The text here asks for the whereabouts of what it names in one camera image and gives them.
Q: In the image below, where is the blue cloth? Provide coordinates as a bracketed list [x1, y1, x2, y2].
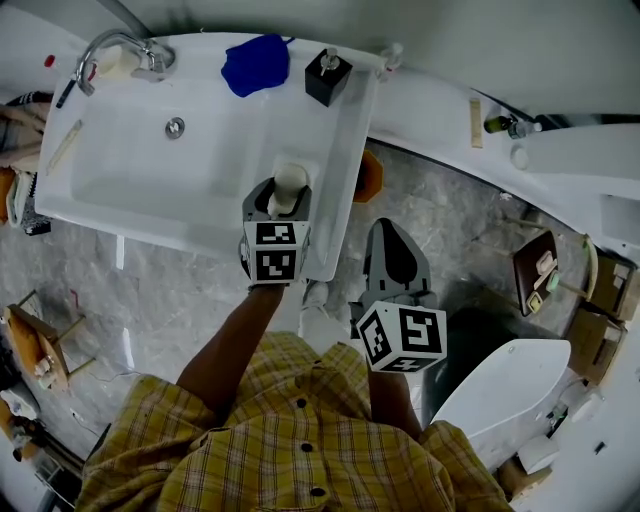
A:
[220, 33, 295, 100]

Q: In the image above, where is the white bathtub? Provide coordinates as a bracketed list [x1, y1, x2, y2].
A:
[367, 67, 640, 261]

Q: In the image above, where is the person's left forearm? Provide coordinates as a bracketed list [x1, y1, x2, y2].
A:
[175, 282, 290, 427]

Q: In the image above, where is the pale wooden stick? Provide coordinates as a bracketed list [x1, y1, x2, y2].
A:
[45, 118, 85, 176]

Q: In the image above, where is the wooden stool with brown seat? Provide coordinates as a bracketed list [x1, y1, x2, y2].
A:
[508, 214, 600, 319]

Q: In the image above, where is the black white patterned cloth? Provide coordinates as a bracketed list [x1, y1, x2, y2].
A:
[6, 171, 53, 237]

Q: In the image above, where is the person's right forearm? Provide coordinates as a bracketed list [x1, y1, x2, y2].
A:
[367, 367, 424, 442]

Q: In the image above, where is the orange octagonal bin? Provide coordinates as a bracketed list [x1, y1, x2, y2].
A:
[353, 149, 386, 204]

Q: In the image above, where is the white pump bottle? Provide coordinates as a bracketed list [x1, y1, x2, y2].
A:
[377, 42, 405, 82]

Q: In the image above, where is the black square soap dispenser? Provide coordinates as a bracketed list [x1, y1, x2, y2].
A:
[304, 47, 354, 108]

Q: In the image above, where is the white round container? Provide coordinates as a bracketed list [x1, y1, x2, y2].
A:
[516, 433, 562, 475]

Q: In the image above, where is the yellow plaid shirt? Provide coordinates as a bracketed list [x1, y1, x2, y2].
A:
[74, 329, 516, 512]

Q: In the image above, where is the person's white shoe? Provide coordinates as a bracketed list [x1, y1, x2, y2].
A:
[301, 278, 332, 322]

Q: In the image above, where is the clear small bottle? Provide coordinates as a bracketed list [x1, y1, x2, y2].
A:
[506, 118, 545, 140]

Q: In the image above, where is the white toilet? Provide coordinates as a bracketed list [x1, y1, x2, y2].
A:
[428, 338, 573, 474]

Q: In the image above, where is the cream bar of soap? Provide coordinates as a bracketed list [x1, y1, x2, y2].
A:
[270, 163, 309, 219]

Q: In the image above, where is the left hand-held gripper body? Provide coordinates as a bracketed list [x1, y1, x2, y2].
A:
[238, 177, 314, 287]

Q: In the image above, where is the wooden comb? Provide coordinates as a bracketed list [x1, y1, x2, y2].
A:
[469, 98, 486, 150]

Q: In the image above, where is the dark green bottle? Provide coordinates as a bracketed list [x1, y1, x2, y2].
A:
[483, 114, 517, 134]

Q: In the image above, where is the black slim tool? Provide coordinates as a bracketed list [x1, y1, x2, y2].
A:
[55, 78, 77, 110]

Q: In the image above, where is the chrome faucet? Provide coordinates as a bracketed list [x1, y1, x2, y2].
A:
[75, 28, 177, 98]

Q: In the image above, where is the cardboard box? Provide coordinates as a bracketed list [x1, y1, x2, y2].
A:
[592, 253, 640, 322]
[565, 306, 628, 385]

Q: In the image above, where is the white ceramic sink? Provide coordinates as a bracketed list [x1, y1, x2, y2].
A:
[33, 33, 387, 285]

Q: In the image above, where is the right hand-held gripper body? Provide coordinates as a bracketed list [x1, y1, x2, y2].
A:
[349, 217, 448, 374]

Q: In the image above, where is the beige towel pile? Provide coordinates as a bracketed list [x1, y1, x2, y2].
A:
[0, 91, 54, 170]

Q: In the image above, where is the beige rounded block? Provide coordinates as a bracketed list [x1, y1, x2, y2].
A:
[98, 44, 142, 80]

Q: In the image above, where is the small wooden stool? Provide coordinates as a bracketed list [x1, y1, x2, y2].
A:
[1, 288, 99, 392]

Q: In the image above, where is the grey wall pipe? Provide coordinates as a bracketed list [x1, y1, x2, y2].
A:
[95, 0, 152, 40]

